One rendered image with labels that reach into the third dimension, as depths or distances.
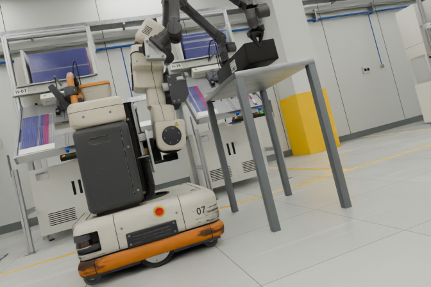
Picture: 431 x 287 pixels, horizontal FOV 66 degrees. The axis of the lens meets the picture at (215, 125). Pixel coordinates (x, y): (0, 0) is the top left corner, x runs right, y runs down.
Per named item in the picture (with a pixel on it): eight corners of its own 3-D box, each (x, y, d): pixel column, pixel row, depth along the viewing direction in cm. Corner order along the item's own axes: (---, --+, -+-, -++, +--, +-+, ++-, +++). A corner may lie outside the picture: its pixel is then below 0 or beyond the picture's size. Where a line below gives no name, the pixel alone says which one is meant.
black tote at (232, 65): (220, 88, 228) (216, 72, 228) (243, 83, 232) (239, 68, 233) (249, 63, 173) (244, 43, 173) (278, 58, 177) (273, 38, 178)
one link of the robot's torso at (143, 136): (145, 175, 174) (134, 129, 175) (143, 173, 201) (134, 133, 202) (194, 163, 181) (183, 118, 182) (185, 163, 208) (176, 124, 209)
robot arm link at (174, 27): (167, -28, 187) (165, -41, 177) (191, -28, 188) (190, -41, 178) (168, 44, 175) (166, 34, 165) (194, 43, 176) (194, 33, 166)
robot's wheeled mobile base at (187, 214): (79, 286, 139) (67, 227, 141) (95, 248, 201) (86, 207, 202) (229, 237, 157) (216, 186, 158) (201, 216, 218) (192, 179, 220)
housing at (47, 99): (99, 101, 323) (96, 89, 314) (45, 111, 309) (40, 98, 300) (99, 97, 329) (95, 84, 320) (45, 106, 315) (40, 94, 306)
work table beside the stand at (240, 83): (274, 232, 159) (234, 72, 163) (231, 211, 227) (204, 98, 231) (352, 206, 171) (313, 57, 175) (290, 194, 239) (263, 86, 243)
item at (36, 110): (102, 117, 301) (101, 113, 298) (22, 133, 282) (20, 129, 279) (99, 98, 325) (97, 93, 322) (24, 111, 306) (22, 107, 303)
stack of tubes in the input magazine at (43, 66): (92, 74, 317) (85, 47, 318) (33, 83, 302) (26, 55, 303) (92, 77, 329) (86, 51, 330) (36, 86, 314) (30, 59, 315)
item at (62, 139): (107, 141, 273) (106, 138, 271) (18, 160, 254) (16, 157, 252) (104, 127, 287) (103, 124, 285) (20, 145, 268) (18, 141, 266)
